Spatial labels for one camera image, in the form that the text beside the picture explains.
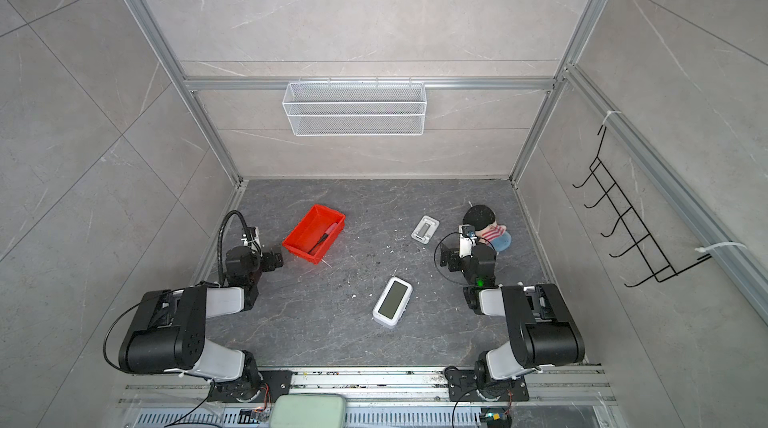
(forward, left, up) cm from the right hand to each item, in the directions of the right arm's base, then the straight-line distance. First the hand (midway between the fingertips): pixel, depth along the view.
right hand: (456, 238), depth 94 cm
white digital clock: (-19, +21, -3) cm, 29 cm away
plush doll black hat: (+8, -9, +1) cm, 12 cm away
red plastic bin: (+10, +49, -5) cm, 50 cm away
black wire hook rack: (-23, -35, +24) cm, 48 cm away
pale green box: (-44, +41, -4) cm, 61 cm away
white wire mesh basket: (+39, +32, +23) cm, 56 cm away
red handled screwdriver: (+5, +45, -5) cm, 46 cm away
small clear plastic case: (+8, +9, -6) cm, 13 cm away
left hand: (+1, +62, +1) cm, 62 cm away
